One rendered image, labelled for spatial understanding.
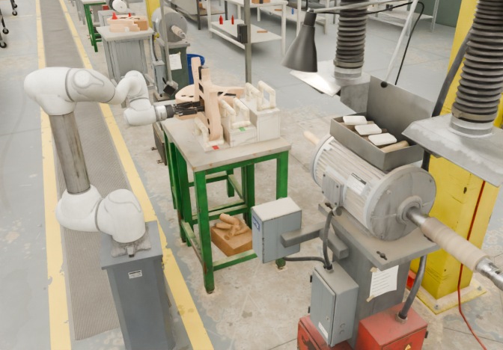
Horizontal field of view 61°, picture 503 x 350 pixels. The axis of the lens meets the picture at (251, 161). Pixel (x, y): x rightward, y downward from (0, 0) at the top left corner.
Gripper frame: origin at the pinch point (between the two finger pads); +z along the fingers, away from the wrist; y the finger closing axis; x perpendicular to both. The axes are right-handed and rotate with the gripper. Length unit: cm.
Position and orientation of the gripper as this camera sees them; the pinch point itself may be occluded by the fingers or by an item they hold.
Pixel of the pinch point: (201, 105)
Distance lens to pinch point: 238.0
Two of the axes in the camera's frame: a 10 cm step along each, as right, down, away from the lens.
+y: 3.8, 4.5, -8.1
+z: 9.3, -2.0, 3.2
